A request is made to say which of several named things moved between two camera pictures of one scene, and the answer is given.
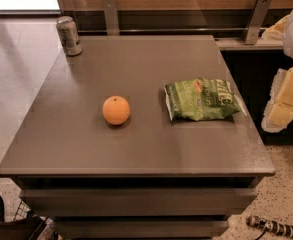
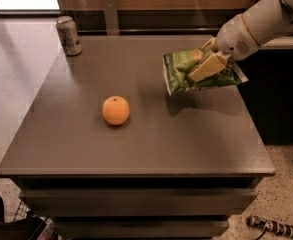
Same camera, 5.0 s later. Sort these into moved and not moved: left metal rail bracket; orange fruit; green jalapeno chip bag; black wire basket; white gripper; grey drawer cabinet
Moved: white gripper; green jalapeno chip bag
Not moved: black wire basket; grey drawer cabinet; orange fruit; left metal rail bracket
